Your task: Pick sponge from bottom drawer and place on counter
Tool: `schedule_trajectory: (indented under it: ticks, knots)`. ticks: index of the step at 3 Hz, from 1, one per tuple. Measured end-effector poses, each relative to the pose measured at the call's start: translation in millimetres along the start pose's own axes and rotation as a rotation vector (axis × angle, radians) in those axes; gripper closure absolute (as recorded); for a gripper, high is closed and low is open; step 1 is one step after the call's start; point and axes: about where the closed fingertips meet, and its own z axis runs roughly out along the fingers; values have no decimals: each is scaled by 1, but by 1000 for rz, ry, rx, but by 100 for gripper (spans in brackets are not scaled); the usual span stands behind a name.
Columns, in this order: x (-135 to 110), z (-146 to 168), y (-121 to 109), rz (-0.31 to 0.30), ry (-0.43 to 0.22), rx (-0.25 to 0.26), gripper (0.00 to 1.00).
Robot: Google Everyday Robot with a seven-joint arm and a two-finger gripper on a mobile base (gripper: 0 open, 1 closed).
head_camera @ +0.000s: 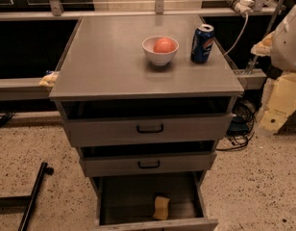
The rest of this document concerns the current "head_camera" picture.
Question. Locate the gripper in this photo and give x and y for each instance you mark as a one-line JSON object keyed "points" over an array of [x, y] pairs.
{"points": [[288, 43]]}

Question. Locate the yellow sponge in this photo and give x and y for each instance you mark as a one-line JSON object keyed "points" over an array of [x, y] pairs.
{"points": [[161, 211]]}

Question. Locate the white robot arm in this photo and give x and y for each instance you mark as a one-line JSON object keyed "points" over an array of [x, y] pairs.
{"points": [[283, 51]]}

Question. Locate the bottom grey drawer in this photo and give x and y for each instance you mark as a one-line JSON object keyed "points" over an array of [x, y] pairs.
{"points": [[126, 203]]}

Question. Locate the grey drawer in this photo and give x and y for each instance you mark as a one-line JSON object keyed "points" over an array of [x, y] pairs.
{"points": [[119, 131], [127, 165], [126, 203]]}

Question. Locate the top grey drawer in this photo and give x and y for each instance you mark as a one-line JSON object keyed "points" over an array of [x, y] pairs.
{"points": [[119, 131]]}

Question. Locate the middle grey drawer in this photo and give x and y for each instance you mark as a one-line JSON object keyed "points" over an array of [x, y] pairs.
{"points": [[127, 165]]}

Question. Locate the blue pepsi can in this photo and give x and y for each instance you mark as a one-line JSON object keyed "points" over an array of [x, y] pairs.
{"points": [[202, 43]]}

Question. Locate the white power strip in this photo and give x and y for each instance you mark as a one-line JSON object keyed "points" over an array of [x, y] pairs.
{"points": [[242, 7]]}

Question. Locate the white ceramic bowl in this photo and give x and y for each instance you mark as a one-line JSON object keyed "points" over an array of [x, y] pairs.
{"points": [[158, 58]]}

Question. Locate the orange fruit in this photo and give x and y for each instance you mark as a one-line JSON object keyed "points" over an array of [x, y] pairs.
{"points": [[164, 45]]}

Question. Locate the black top drawer handle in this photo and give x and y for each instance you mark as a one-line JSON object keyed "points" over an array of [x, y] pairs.
{"points": [[149, 129]]}

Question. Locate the black drawer handle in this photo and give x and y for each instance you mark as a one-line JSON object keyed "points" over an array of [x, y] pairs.
{"points": [[149, 129], [148, 165]]}

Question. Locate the black middle drawer handle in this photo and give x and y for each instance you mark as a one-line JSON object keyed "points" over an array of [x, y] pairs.
{"points": [[148, 165]]}

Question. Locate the yellow cloth on rail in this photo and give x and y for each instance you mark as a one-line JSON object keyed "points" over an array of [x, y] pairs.
{"points": [[49, 79]]}

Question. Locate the black metal floor frame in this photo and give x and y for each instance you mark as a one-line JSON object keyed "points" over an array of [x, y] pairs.
{"points": [[25, 203]]}

